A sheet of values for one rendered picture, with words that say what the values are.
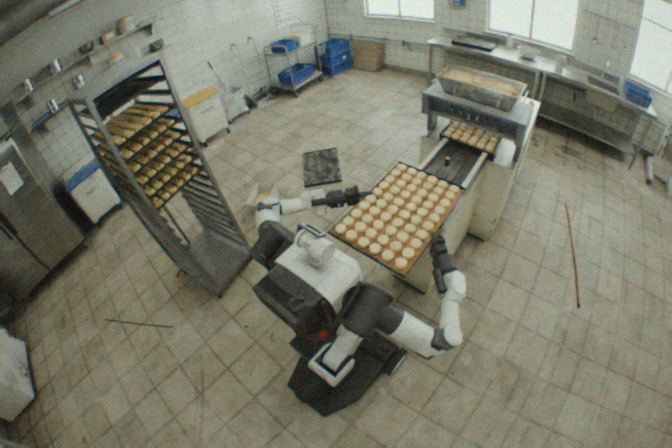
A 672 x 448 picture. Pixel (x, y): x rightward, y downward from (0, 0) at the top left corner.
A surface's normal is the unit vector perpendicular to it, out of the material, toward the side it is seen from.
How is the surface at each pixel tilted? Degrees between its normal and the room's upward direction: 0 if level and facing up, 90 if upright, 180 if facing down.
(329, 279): 1
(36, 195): 90
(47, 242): 90
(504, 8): 90
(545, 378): 0
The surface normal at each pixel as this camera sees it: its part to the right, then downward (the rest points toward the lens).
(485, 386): -0.12, -0.72
